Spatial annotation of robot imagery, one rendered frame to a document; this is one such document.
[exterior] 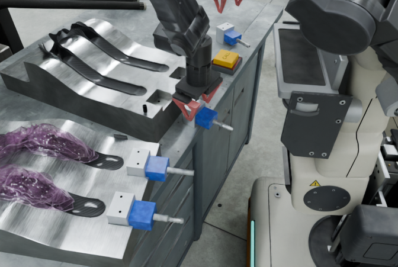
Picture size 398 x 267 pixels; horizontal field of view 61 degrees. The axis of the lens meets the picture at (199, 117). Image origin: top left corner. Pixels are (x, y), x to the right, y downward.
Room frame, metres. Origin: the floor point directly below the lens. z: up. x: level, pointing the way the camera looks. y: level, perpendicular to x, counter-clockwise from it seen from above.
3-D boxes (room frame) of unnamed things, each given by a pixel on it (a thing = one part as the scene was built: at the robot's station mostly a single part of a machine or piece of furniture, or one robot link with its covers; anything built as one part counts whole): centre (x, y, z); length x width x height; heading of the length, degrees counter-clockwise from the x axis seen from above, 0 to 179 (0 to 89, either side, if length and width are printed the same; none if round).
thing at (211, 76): (0.62, 0.00, 0.95); 0.10 x 0.07 x 0.07; 147
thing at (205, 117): (0.61, -0.03, 0.83); 0.13 x 0.05 x 0.05; 56
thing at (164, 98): (0.61, 0.09, 0.87); 0.05 x 0.05 x 0.04; 64
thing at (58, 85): (0.77, 0.27, 0.87); 0.50 x 0.26 x 0.14; 64
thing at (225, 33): (1.00, -0.12, 0.83); 0.13 x 0.05 x 0.05; 41
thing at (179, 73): (0.71, 0.05, 0.87); 0.05 x 0.05 x 0.04; 64
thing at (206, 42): (0.63, 0.01, 1.02); 0.07 x 0.06 x 0.07; 58
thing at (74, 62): (0.75, 0.26, 0.92); 0.35 x 0.16 x 0.09; 64
